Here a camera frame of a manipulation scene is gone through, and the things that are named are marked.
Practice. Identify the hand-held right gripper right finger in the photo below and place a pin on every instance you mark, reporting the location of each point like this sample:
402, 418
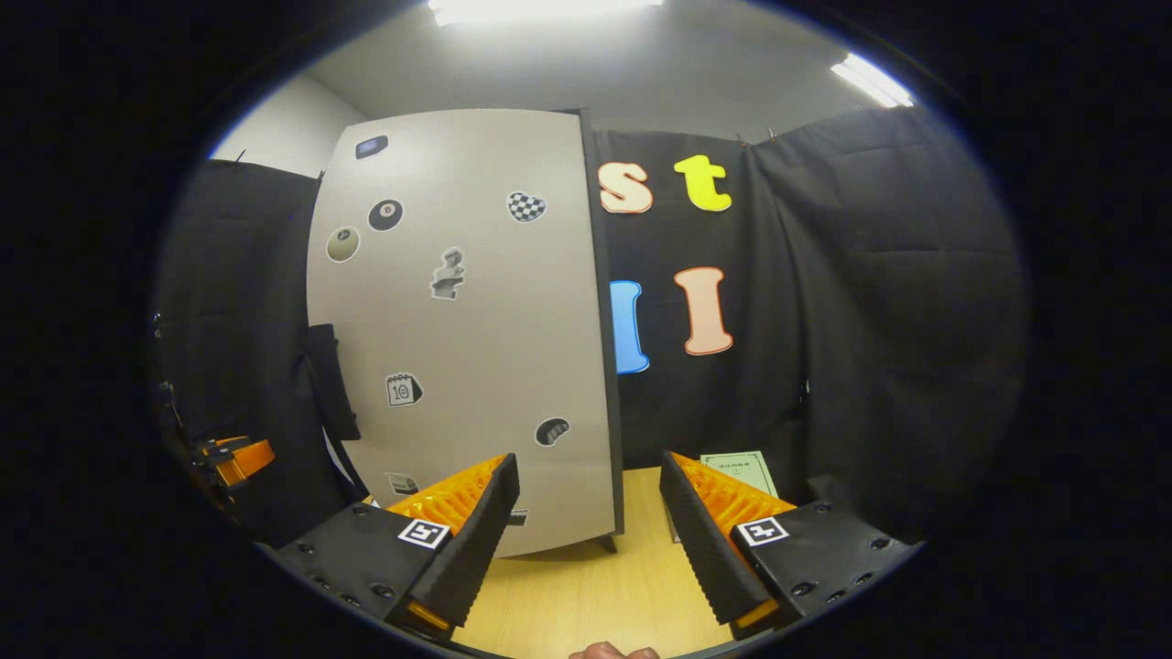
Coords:
700, 549

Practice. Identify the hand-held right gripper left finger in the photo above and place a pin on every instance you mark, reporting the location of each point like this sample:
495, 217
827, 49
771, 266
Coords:
476, 549

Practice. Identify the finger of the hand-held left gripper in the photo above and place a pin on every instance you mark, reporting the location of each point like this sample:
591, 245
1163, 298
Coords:
247, 458

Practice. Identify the dark grey cabinet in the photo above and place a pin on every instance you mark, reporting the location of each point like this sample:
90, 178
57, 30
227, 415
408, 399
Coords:
606, 366

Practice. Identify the green book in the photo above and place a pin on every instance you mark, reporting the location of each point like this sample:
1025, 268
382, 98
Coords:
742, 471

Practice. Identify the black backdrop cloth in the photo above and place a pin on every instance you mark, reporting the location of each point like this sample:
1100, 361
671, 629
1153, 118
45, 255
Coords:
897, 320

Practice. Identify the long ceiling light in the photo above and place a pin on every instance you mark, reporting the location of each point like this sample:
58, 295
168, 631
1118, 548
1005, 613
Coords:
540, 9

